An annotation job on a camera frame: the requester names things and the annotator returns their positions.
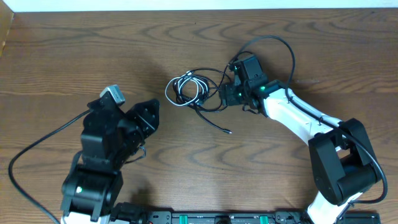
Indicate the wooden board at left edge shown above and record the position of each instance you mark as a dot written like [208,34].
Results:
[6,19]

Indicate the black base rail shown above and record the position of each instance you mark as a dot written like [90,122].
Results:
[134,214]

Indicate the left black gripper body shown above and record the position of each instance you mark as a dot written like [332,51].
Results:
[142,124]

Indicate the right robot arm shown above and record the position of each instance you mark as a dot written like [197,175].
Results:
[344,165]

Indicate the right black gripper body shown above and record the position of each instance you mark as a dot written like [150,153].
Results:
[234,96]

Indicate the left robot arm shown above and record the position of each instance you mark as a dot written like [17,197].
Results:
[109,138]

